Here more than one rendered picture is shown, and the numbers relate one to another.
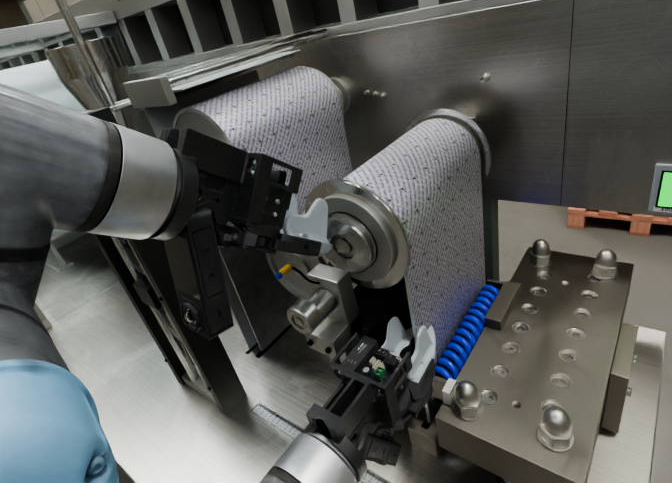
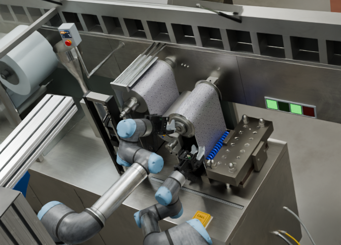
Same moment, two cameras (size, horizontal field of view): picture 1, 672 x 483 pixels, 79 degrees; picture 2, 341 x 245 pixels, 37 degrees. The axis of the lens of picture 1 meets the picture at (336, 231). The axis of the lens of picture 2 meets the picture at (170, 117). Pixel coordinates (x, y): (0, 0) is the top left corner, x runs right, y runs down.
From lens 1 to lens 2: 1.91 m
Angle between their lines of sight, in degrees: 10
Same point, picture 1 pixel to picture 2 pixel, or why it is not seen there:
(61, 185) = (141, 132)
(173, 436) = not seen: hidden behind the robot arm
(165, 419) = not seen: hidden behind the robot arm
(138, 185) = (148, 129)
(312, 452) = (175, 173)
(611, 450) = (256, 176)
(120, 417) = (101, 186)
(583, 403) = (241, 162)
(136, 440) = not seen: hidden behind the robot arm
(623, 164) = (258, 96)
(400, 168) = (192, 107)
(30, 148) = (139, 128)
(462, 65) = (211, 64)
